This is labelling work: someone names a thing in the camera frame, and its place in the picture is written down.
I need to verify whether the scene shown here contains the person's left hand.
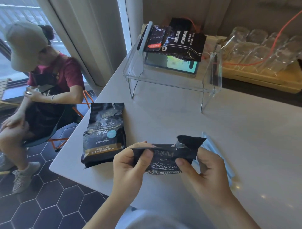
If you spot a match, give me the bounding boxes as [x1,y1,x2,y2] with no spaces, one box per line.
[113,141,156,208]

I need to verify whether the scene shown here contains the person's right hand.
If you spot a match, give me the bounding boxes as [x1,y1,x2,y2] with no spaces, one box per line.
[175,147,233,208]

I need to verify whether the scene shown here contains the slatted wooden table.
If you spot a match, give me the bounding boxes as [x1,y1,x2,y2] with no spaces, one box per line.
[0,78,13,105]

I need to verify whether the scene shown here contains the black coffee bags on stand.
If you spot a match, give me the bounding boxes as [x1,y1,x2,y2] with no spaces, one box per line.
[141,23,227,62]

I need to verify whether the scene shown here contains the person's left forearm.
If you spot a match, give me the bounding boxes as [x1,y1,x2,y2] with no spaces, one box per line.
[82,193,142,229]

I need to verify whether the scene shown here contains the wooden tray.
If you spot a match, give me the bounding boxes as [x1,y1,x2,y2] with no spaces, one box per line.
[221,60,302,94]

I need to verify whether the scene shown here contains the folding chair with orange legs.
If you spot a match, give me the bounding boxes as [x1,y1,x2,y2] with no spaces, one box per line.
[22,89,95,153]

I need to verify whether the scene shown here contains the dark tablet with lit screen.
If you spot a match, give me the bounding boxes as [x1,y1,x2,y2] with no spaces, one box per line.
[144,52,199,75]

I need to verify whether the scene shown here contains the orange cable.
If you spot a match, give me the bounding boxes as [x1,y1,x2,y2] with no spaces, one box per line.
[182,9,302,68]

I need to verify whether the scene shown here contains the clear acrylic stand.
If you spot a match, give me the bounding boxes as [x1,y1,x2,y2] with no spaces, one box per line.
[122,22,223,113]

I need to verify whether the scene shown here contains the metal balcony railing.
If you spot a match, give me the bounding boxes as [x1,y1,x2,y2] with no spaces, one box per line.
[0,0,63,43]

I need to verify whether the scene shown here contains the group of clear drinking glasses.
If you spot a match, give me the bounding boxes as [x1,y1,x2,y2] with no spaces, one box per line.
[221,26,302,78]

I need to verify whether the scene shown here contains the person's right forearm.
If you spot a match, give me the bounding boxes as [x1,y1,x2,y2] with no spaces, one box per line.
[205,192,261,229]

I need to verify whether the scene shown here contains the person's white shirt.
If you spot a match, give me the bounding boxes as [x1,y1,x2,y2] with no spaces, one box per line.
[115,209,192,229]

